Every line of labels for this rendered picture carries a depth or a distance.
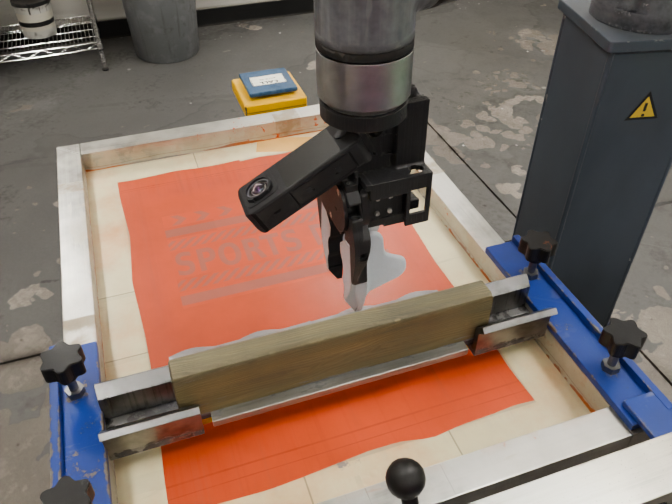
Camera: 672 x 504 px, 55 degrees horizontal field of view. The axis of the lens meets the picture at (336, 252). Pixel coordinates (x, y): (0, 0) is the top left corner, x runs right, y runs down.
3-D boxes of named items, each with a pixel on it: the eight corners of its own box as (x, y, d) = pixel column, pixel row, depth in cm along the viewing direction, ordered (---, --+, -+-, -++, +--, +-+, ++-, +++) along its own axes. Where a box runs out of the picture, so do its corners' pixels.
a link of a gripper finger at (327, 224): (380, 267, 68) (391, 207, 61) (328, 281, 66) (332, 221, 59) (370, 246, 69) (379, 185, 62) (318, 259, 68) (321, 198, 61)
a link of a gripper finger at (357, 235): (374, 289, 57) (369, 199, 53) (358, 293, 57) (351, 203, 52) (355, 265, 61) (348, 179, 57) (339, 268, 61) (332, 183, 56)
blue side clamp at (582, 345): (478, 279, 90) (486, 241, 86) (509, 271, 92) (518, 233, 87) (616, 459, 69) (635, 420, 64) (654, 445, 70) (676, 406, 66)
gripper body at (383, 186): (429, 228, 58) (441, 107, 50) (339, 250, 55) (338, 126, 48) (394, 184, 63) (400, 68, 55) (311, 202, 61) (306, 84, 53)
